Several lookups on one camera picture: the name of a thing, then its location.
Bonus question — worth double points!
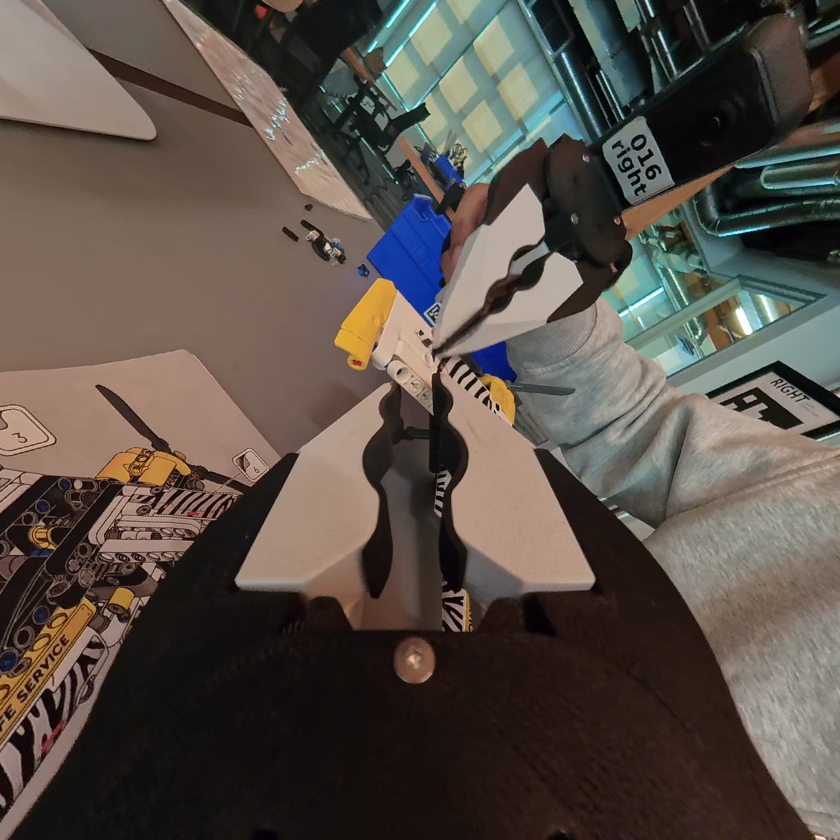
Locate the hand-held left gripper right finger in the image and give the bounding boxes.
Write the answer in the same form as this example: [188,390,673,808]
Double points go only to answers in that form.
[430,373,597,631]

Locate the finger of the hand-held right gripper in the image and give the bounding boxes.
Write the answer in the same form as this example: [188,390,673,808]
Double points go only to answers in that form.
[437,251,586,355]
[433,184,551,349]

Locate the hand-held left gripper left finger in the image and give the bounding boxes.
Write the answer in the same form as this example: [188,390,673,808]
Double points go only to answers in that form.
[235,382,403,631]

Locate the lego airplane model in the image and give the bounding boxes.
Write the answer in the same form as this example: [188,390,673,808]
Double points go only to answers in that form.
[335,277,651,634]

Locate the lego instruction booklet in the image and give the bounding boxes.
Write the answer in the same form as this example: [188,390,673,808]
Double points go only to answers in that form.
[0,350,284,821]

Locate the loose small lego pieces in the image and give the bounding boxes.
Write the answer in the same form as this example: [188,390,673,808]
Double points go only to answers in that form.
[282,202,371,277]

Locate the person's right hand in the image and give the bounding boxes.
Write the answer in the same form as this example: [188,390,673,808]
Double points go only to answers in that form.
[438,182,493,293]

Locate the blue plastic bin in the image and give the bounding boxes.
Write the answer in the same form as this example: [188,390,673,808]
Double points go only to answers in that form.
[366,196,519,383]

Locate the framed marker poster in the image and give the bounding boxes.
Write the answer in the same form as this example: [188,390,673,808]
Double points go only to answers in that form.
[705,360,840,442]

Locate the person's grey hoodie torso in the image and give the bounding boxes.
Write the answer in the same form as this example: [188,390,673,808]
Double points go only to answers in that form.
[640,453,840,840]

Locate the laminated paper sheet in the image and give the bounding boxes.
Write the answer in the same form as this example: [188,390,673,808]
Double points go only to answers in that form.
[163,0,376,222]

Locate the white monitor stand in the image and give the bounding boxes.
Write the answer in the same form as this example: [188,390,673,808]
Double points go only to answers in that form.
[0,0,158,142]

